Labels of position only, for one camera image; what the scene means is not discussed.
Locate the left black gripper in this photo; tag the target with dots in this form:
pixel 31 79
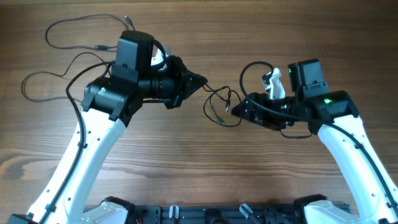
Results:
pixel 186 81

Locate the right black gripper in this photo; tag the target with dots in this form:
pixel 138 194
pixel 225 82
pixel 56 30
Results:
pixel 267 121

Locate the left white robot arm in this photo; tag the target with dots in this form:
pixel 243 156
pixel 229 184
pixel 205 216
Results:
pixel 141 73

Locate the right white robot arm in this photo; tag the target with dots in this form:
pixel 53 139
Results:
pixel 334 118

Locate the black mounting rail base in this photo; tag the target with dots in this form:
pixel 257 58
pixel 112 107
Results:
pixel 217 214

